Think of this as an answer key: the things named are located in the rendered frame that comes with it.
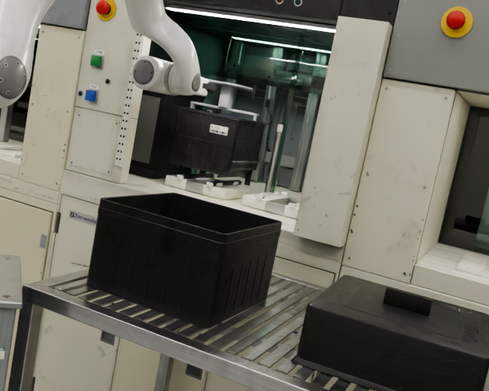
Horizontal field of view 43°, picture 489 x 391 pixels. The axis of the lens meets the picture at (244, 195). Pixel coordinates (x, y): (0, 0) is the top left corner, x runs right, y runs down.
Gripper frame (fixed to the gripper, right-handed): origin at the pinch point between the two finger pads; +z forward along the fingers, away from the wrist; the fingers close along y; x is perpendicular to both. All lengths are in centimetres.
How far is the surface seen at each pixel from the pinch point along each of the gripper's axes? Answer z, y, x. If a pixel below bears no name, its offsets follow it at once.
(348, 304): -61, 68, -33
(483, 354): -66, 90, -33
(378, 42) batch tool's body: -19, 53, 16
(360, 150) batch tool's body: -19, 54, -8
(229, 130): 5.7, 8.2, -11.2
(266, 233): -49, 46, -27
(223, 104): 14.1, 0.5, -3.9
